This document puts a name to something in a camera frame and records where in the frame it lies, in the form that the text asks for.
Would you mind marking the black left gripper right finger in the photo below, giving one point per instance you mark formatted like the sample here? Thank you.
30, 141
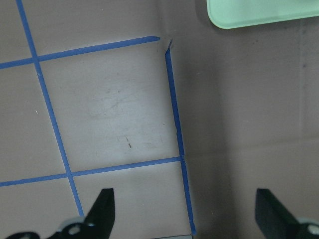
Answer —
276, 222

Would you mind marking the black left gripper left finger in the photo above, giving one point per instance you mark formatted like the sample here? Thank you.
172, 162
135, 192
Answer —
98, 223

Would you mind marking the mint green plastic tray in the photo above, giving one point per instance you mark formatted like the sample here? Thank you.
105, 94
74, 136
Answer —
230, 14

